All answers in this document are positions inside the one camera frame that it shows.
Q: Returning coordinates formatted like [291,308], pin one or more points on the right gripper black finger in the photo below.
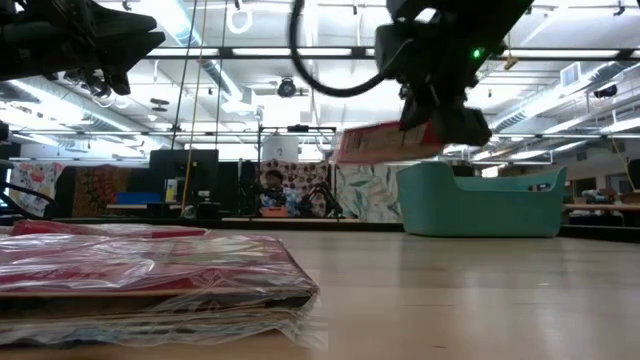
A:
[417,110]
[462,127]

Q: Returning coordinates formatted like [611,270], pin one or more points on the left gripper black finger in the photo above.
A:
[125,22]
[135,47]

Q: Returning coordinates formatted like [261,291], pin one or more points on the red Orville popcorn bag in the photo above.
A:
[75,229]
[380,145]
[150,265]

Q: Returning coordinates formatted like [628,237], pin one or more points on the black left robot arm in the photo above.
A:
[9,45]

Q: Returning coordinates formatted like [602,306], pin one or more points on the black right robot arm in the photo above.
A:
[465,11]

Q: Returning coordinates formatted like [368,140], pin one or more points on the black background robot arm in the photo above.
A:
[322,200]

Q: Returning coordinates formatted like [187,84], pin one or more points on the teal plastic basket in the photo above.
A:
[480,210]

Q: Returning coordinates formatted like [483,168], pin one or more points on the leaf-print hanging cloth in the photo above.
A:
[367,192]

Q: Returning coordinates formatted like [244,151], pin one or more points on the black overhead beam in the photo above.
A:
[250,52]

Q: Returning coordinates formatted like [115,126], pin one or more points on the round-patterned hanging cloth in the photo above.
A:
[305,172]

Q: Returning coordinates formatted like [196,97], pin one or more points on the black ceiling spotlight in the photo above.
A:
[286,88]

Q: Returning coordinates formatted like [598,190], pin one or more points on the white cylinder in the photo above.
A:
[280,148]

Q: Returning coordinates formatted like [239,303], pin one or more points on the orange patterned hanging cloth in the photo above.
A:
[100,190]

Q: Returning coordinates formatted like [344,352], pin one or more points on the floral hanging cloth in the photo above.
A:
[35,185]

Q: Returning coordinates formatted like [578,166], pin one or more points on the blue box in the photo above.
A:
[137,198]

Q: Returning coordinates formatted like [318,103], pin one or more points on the wooden background table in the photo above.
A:
[600,207]

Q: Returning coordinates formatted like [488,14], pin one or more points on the person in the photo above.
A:
[274,192]

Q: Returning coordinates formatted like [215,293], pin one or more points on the orange box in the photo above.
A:
[274,212]

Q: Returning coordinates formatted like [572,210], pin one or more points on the black aluminium table frame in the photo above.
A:
[350,225]

